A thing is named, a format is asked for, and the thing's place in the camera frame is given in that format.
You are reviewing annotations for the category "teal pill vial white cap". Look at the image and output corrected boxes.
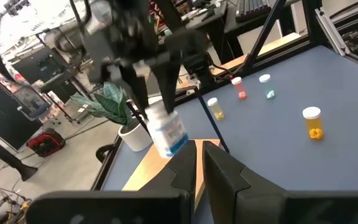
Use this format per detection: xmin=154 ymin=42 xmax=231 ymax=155
xmin=259 ymin=73 xmax=276 ymax=100

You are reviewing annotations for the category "black metal table frame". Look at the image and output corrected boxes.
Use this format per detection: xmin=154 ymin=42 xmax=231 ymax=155
xmin=90 ymin=0 xmax=358 ymax=191

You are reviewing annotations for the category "snake plant in white pot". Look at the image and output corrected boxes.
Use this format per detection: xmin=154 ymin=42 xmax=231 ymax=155
xmin=69 ymin=82 xmax=154 ymax=152

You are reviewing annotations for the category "red pill vial white cap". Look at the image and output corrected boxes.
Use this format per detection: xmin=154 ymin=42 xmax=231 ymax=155
xmin=231 ymin=76 xmax=248 ymax=100

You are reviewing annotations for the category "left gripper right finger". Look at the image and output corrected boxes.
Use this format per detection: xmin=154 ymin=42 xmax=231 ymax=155
xmin=202 ymin=140 xmax=358 ymax=224

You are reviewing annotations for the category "black keyboard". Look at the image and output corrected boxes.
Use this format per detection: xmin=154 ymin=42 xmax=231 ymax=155
xmin=234 ymin=0 xmax=281 ymax=23

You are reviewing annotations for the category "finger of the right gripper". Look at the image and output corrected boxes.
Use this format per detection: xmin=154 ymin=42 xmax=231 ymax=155
xmin=152 ymin=60 xmax=181 ymax=114
xmin=118 ymin=63 xmax=150 ymax=121

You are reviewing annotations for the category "blue table mat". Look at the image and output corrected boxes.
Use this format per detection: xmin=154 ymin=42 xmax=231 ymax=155
xmin=100 ymin=45 xmax=358 ymax=224

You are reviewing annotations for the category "dark grey monitor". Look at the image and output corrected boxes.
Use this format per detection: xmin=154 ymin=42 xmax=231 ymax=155
xmin=12 ymin=46 xmax=74 ymax=94

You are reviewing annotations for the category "silver aluminium rail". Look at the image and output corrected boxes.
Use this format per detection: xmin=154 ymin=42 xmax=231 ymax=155
xmin=314 ymin=6 xmax=351 ymax=57

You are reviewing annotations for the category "orange pill vial white cap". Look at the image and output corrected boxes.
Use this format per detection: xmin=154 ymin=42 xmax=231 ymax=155
xmin=302 ymin=106 xmax=324 ymax=142

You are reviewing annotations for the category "small white metal bracket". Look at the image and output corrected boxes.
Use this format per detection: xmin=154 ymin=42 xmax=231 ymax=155
xmin=185 ymin=77 xmax=202 ymax=91

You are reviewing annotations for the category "yellow pill vial white cap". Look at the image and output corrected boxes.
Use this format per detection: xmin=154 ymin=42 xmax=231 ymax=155
xmin=207 ymin=97 xmax=226 ymax=121

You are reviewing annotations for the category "large white medicine bottle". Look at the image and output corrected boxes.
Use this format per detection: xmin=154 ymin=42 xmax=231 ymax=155
xmin=144 ymin=104 xmax=190 ymax=159

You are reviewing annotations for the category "red and black toolbox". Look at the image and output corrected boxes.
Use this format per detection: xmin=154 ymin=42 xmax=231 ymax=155
xmin=25 ymin=127 xmax=67 ymax=158

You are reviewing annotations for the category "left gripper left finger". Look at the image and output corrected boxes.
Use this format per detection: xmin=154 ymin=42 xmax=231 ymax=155
xmin=25 ymin=139 xmax=198 ymax=224

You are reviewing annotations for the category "black stand foot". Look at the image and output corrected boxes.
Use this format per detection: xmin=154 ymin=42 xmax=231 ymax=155
xmin=0 ymin=130 xmax=39 ymax=182

